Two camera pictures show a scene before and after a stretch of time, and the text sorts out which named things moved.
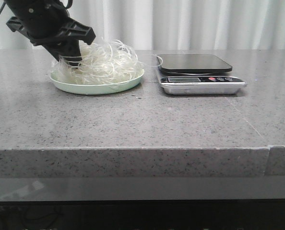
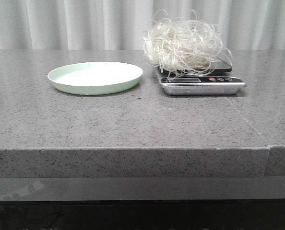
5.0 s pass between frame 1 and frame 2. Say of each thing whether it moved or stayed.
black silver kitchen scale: stayed
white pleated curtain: stayed
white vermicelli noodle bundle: moved
